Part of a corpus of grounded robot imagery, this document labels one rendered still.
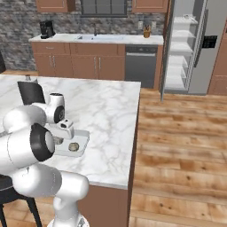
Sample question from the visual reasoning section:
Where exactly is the black chair back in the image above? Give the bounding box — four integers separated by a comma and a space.
0, 50, 7, 74

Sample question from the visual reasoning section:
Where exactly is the dark grey dishwasher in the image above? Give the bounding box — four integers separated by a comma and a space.
124, 44, 159, 90

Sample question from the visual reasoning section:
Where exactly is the brown island cabinet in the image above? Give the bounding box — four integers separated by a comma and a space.
77, 88, 141, 227

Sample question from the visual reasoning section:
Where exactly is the brown lower cupboard run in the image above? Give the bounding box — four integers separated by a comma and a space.
30, 41, 164, 90

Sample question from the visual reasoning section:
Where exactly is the white rectangular tray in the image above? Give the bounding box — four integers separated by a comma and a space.
52, 129, 90, 159

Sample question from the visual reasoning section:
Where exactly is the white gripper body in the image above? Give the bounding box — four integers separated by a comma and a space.
43, 121, 75, 141

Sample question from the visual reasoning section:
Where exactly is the brown wall cupboard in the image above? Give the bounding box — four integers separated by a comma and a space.
131, 0, 170, 14
35, 0, 76, 13

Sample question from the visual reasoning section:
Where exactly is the dark framed window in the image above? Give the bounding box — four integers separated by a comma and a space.
80, 0, 129, 18

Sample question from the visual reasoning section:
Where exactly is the brown utensil pot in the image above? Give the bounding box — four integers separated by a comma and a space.
143, 24, 152, 39

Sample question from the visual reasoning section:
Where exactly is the open steel fridge door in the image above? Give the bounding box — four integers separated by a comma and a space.
160, 0, 176, 103

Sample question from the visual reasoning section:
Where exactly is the steel fridge door with dispenser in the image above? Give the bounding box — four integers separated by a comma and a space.
187, 0, 227, 96

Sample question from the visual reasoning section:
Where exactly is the black coffee machine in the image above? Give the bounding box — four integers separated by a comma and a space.
39, 20, 57, 40

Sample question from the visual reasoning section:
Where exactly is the steel fridge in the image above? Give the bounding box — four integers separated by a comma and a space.
162, 0, 207, 95

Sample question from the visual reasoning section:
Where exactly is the brown tall cupboard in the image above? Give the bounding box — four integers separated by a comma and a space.
207, 27, 227, 97

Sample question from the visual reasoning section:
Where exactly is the steel sink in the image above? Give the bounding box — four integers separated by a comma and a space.
75, 34, 125, 42

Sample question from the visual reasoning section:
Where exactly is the black stool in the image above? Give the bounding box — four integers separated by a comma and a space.
0, 174, 43, 227

